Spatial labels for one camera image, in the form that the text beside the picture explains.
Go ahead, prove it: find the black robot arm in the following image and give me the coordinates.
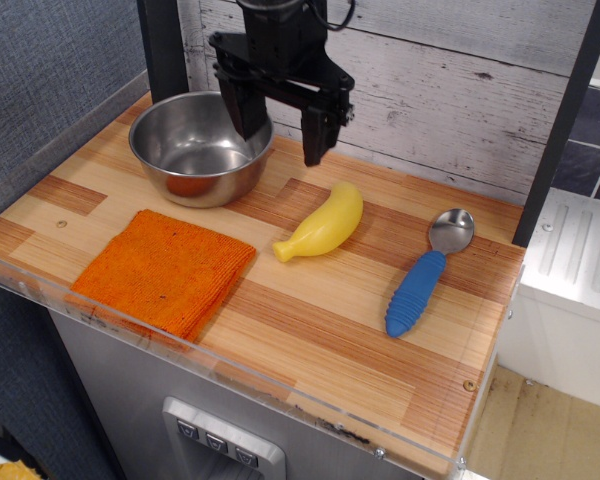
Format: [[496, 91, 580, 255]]
[[209, 1, 355, 166]]

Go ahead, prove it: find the orange folded cloth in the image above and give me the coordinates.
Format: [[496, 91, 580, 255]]
[[66, 210, 256, 342]]

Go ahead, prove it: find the stainless steel bowl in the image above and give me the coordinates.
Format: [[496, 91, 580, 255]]
[[129, 92, 274, 208]]

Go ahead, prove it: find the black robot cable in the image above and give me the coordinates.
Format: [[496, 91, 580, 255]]
[[304, 0, 357, 31]]

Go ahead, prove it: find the clear acrylic table edge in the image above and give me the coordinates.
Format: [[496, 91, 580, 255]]
[[0, 260, 468, 479]]

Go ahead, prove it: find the black frame post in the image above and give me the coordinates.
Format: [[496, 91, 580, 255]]
[[512, 0, 600, 248], [136, 0, 189, 103]]

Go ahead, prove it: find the grey dispenser button panel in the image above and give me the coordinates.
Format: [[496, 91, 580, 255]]
[[162, 396, 287, 479]]

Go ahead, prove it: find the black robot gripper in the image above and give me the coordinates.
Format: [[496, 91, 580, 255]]
[[209, 1, 355, 167]]

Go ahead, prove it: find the silver toy fridge cabinet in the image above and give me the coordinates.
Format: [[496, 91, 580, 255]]
[[51, 313, 415, 479]]

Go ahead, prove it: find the black left frame post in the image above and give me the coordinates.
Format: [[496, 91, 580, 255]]
[[136, 0, 189, 103]]

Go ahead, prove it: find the yellow toy banana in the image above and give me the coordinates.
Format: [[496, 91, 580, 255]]
[[272, 182, 364, 262]]

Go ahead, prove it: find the white ribbed toy sink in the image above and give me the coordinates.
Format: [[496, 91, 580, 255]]
[[497, 189, 600, 406]]

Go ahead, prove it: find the black right frame post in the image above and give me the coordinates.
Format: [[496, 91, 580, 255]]
[[512, 0, 600, 248]]

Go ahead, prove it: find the blue handled metal spoon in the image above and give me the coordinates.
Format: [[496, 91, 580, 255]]
[[385, 208, 475, 338]]

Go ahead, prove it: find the yellow object bottom corner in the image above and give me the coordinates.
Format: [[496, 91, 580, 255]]
[[0, 461, 42, 480]]

